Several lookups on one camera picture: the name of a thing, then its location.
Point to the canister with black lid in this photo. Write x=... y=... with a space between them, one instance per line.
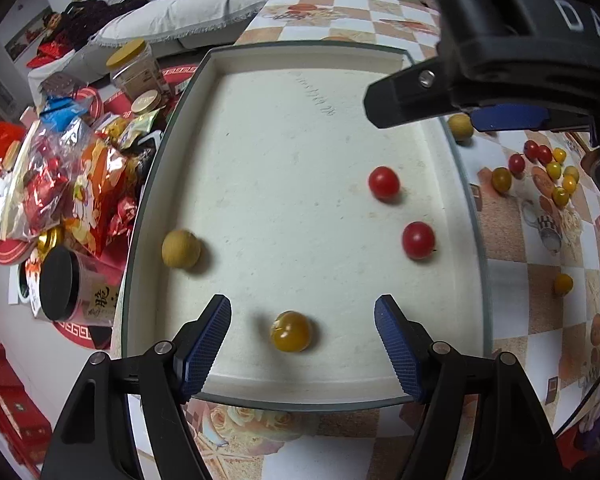
x=72 y=287

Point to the orange snack bag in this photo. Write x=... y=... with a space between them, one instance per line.
x=105 y=195

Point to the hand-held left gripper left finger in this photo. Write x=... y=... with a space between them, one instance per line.
x=207 y=345

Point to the wall picture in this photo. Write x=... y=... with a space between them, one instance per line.
x=27 y=35

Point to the stack of red boxes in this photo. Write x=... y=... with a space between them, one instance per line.
x=7 y=390

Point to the white rectangular tray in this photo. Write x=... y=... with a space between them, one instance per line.
x=300 y=210

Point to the red snack bags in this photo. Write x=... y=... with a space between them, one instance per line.
x=50 y=52

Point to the clear bag of red candies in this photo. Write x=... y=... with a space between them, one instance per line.
x=40 y=180

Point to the blue snack packet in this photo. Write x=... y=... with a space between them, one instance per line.
x=62 y=112

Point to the checkered printed tablecloth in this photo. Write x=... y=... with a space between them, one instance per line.
x=520 y=285

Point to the orange cherry tomato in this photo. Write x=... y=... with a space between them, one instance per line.
x=501 y=180

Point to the yellow cherry tomato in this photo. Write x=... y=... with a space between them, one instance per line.
x=559 y=154
x=563 y=284
x=553 y=170
x=560 y=196
x=569 y=185
x=571 y=173
x=291 y=331

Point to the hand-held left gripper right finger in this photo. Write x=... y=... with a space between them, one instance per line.
x=397 y=345

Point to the dark red cloth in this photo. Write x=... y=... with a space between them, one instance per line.
x=100 y=17

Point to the yellow green snack packet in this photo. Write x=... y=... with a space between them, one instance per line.
x=130 y=127

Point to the clear jar with yellow lid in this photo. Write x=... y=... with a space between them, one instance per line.
x=132 y=67

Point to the red cherry tomato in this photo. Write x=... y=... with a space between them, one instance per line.
x=516 y=163
x=531 y=148
x=384 y=183
x=544 y=154
x=418 y=240

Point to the red round tray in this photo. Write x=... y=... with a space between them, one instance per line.
x=10 y=252

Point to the brown longan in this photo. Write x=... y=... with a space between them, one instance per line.
x=180 y=249
x=460 y=127

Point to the small jar with gold lid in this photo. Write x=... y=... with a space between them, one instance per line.
x=146 y=103

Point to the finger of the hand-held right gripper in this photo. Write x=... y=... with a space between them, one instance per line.
x=410 y=95
x=510 y=117

